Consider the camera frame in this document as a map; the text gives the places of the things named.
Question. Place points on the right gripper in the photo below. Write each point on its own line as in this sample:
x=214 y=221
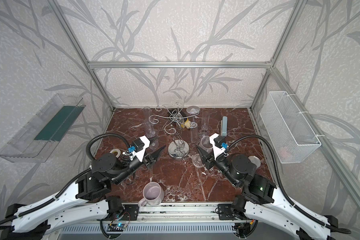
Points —
x=211 y=160

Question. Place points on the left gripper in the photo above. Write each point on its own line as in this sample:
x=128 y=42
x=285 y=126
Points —
x=145 y=160

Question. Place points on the clear champagne flute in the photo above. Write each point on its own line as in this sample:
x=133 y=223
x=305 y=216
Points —
x=193 y=111
x=203 y=149
x=149 y=129

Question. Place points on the clear wine glass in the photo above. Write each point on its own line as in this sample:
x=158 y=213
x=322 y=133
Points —
x=205 y=120

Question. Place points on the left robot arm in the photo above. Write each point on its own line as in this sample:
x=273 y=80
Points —
x=80 y=199

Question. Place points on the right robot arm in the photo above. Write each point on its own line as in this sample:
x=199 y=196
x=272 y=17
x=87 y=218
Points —
x=262 y=200

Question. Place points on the chrome wine glass rack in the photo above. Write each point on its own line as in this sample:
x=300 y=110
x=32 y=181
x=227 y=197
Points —
x=178 y=148

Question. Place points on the roll of tape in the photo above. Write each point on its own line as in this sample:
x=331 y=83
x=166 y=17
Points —
x=116 y=152

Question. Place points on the black yellow work glove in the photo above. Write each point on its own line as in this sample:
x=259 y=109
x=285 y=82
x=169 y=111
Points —
x=179 y=118

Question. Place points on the lilac ceramic mug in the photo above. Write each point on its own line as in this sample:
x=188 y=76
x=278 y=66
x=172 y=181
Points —
x=153 y=195

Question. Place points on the green circuit board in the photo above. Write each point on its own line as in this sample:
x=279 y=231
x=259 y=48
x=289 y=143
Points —
x=117 y=227

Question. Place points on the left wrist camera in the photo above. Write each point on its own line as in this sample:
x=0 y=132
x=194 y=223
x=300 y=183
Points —
x=137 y=149

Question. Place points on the aluminium front rail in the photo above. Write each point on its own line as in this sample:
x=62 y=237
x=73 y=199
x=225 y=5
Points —
x=166 y=212

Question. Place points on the white wire wall basket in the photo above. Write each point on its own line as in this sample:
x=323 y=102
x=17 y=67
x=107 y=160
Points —
x=288 y=127

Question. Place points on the clear acrylic wall shelf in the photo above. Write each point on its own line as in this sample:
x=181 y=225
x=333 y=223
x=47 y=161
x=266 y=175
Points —
x=36 y=141

